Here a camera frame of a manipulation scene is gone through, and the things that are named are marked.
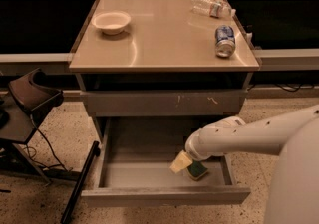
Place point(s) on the open grey middle drawer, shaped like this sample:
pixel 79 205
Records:
pixel 133 169

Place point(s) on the closed grey top drawer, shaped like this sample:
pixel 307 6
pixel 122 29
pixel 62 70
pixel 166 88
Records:
pixel 163 103

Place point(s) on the dark brown chair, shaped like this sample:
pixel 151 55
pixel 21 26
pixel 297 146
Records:
pixel 23 109

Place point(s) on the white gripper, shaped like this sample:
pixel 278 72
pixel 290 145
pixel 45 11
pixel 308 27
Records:
pixel 193 148

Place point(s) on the grey drawer cabinet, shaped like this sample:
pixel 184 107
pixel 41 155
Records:
pixel 166 47

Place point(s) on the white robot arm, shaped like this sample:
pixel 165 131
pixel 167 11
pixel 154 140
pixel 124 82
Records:
pixel 292 137

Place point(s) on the green and yellow sponge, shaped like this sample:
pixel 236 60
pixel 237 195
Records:
pixel 196 170

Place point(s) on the clear plastic water bottle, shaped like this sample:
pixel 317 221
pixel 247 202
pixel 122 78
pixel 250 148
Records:
pixel 212 8

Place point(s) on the blue soda can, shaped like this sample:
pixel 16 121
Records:
pixel 224 41

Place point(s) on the white bowl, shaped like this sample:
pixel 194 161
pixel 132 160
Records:
pixel 111 23

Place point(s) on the black pole on floor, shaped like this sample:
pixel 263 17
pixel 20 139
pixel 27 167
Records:
pixel 94 152

